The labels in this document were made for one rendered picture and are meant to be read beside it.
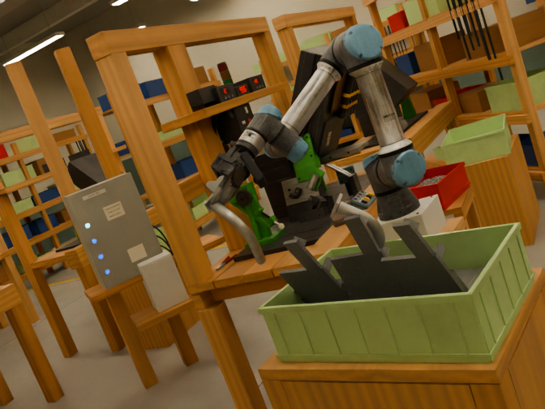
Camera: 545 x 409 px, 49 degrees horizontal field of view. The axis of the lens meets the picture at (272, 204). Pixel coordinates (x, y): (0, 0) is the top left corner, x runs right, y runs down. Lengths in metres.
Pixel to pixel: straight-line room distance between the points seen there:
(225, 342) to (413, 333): 1.25
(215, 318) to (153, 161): 0.69
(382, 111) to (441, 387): 0.88
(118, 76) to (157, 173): 0.40
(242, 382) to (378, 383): 1.17
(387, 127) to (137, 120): 0.99
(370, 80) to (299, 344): 0.84
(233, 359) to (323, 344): 1.02
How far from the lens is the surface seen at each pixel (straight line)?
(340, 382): 1.61
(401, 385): 1.53
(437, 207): 2.18
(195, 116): 2.60
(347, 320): 1.53
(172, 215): 2.43
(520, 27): 5.07
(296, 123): 1.97
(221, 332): 2.55
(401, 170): 1.93
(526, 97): 4.91
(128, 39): 2.54
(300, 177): 2.80
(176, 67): 2.73
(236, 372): 2.62
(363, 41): 1.92
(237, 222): 1.68
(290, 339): 1.67
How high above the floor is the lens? 1.49
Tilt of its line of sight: 10 degrees down
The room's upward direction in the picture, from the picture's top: 20 degrees counter-clockwise
